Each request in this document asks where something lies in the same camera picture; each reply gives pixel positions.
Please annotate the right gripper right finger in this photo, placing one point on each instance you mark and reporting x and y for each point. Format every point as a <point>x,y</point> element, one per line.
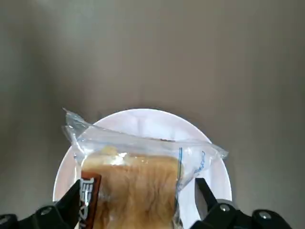
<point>214,214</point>

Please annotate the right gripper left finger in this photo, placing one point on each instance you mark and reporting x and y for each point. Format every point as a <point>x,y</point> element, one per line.
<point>59,212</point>

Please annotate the clear-wrapped bread pack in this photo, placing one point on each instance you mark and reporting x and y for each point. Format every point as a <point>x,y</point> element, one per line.
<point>138,186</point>

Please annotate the white plate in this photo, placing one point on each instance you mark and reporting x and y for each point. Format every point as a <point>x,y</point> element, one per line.
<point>143,121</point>

